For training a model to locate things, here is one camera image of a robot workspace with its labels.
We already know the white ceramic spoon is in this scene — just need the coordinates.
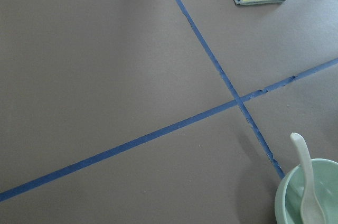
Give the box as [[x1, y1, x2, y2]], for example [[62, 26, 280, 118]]
[[290, 132, 326, 223]]

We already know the green ceramic bowl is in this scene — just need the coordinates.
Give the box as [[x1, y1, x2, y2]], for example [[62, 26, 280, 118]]
[[275, 158, 337, 223]]

